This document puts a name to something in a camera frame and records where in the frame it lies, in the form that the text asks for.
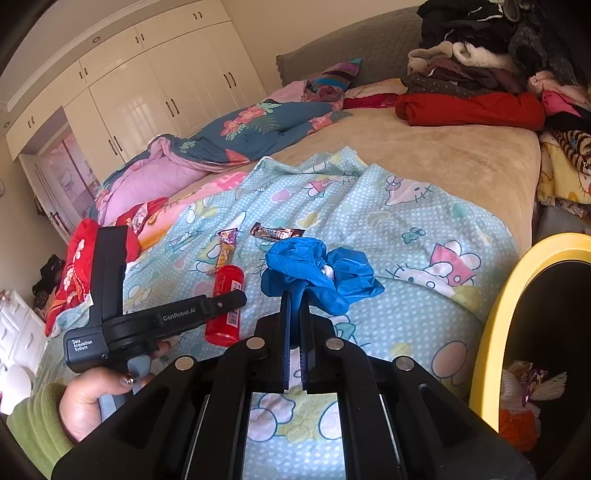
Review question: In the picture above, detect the yellow cartoon blanket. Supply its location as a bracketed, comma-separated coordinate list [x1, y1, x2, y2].
[536, 129, 591, 206]

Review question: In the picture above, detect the beige bed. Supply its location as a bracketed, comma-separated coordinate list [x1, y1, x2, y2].
[92, 106, 542, 259]

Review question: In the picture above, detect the grey quilted headboard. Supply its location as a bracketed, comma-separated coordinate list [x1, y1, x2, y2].
[276, 7, 428, 88]

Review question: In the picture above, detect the red plastic tube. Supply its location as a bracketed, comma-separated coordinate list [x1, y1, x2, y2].
[205, 264, 246, 347]

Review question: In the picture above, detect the person's left hand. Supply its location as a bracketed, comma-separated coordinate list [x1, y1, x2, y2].
[59, 340, 171, 444]

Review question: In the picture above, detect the dark cloth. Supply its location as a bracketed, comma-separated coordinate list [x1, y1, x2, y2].
[32, 254, 68, 310]

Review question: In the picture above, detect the blue wrapper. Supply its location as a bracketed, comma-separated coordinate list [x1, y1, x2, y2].
[260, 237, 385, 316]

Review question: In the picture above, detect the pink cartoon door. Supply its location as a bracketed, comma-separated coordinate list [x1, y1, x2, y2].
[18, 127, 102, 241]

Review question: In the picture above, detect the purple snack wrapper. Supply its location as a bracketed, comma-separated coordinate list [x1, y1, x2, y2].
[517, 362, 549, 398]

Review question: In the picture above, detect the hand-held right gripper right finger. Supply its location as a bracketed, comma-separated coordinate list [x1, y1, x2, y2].
[299, 300, 539, 480]

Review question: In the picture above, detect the red garment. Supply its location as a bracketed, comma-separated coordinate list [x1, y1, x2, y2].
[395, 91, 546, 132]

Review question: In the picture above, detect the red and cream pillow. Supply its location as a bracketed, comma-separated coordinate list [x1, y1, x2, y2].
[342, 78, 409, 110]

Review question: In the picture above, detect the red plastic bag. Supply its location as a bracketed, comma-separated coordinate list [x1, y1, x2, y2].
[499, 406, 541, 453]

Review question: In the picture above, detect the person's left forearm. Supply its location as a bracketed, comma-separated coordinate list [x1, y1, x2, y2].
[7, 383, 77, 478]

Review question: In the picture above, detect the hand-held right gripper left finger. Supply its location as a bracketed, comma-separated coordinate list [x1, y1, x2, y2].
[51, 291, 293, 480]

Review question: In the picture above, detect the light blue cartoon sheet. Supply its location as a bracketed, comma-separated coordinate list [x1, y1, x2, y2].
[41, 147, 525, 480]

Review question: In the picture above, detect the red printed cushion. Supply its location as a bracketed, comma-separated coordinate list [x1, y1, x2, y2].
[45, 198, 169, 337]

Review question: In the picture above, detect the orange snack wrapper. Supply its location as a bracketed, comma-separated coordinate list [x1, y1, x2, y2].
[208, 228, 238, 276]

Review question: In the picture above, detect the yellow rimmed trash bin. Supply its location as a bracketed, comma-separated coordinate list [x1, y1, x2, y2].
[468, 233, 591, 480]

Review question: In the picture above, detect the pink cartoon blanket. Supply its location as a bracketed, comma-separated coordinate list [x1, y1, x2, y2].
[134, 171, 250, 252]

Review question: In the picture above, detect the blue floral pink quilt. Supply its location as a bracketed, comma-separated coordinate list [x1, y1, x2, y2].
[95, 99, 352, 227]

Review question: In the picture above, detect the cream wardrobe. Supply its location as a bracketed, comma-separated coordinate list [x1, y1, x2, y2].
[4, 0, 269, 162]

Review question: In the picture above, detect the striped pillow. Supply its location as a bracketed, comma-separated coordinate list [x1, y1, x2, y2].
[305, 58, 363, 104]

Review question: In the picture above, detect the dark brown bar wrapper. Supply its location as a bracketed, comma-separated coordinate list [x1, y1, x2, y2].
[250, 222, 306, 242]

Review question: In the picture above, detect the white drawer cabinet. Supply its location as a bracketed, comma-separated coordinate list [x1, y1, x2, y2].
[0, 288, 47, 384]

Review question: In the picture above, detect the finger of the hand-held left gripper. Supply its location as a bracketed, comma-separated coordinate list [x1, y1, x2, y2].
[148, 289, 247, 341]

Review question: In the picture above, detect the pile of clothes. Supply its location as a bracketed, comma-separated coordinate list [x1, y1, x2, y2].
[406, 0, 591, 139]

